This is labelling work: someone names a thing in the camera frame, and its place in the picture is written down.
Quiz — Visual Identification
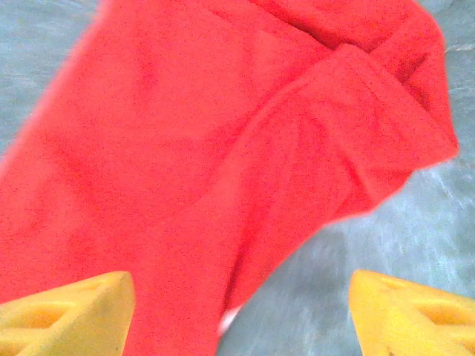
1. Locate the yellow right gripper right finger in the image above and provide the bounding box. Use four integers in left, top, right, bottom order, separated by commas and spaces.
349, 269, 475, 356

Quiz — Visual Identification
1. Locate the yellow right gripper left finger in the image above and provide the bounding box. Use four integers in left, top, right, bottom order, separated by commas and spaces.
0, 271, 136, 356

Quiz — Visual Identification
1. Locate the red t-shirt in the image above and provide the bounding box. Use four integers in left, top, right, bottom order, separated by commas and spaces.
0, 0, 461, 356

